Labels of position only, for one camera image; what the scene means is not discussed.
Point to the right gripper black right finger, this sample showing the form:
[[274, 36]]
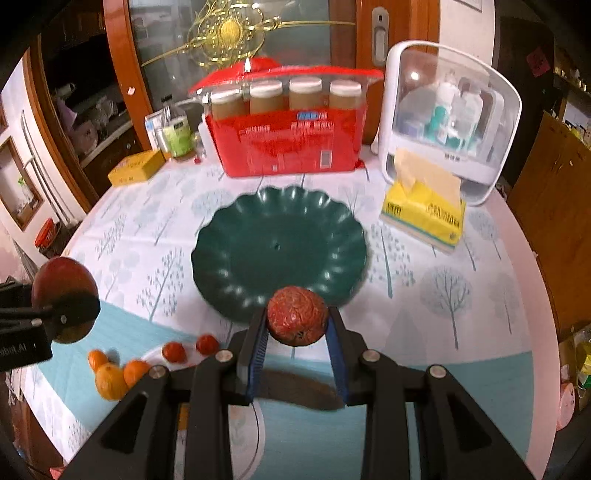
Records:
[[345, 349]]

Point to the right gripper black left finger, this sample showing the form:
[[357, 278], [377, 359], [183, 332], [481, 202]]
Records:
[[249, 348]]

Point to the cherry tomato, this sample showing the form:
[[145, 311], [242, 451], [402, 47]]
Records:
[[174, 352], [207, 345]]

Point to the wrinkled red jujube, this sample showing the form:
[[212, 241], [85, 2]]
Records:
[[296, 316]]

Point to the red apple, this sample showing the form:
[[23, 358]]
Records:
[[69, 289]]

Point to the small orange tangerine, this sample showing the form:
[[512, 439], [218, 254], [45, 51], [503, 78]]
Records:
[[97, 358], [134, 370]]

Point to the large orange tangerine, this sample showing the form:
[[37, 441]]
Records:
[[110, 383]]

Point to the patterned tablecloth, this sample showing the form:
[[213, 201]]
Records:
[[414, 303]]

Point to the red bucket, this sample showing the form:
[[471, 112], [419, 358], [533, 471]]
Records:
[[46, 234]]

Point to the dark green scalloped plate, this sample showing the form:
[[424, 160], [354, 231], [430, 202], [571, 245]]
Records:
[[276, 238]]

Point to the yellow tissue pack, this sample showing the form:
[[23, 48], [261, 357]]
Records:
[[425, 201]]

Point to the yellow tin box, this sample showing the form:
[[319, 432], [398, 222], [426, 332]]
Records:
[[136, 168]]

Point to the red paper cup pack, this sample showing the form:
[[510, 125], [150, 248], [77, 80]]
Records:
[[263, 119]]

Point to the green label glass bottle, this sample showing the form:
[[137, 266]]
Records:
[[176, 131]]

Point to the white blue medicine box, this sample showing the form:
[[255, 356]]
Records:
[[153, 128]]

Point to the white clear storage box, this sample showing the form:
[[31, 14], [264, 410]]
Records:
[[450, 108]]

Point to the glass door with gold ornament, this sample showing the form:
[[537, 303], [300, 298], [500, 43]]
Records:
[[161, 48]]

